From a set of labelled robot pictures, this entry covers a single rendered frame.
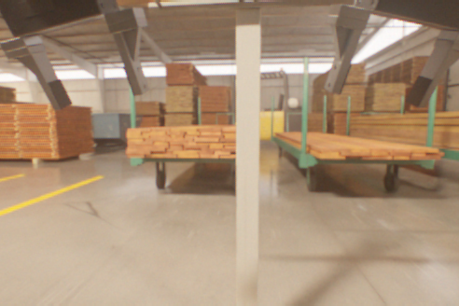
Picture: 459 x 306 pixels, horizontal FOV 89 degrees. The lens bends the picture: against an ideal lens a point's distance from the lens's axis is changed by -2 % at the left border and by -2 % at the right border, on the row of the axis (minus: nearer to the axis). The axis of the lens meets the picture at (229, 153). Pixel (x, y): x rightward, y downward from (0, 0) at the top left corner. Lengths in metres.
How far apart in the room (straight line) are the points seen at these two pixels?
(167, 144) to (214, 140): 0.40
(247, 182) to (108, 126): 6.71
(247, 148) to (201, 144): 1.39
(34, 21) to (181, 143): 1.72
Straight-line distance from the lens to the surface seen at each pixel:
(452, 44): 0.43
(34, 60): 0.44
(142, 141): 2.16
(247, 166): 0.63
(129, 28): 0.35
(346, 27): 0.36
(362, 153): 2.15
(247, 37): 0.66
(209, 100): 9.67
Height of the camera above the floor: 0.70
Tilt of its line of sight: 7 degrees down
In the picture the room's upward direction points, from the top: straight up
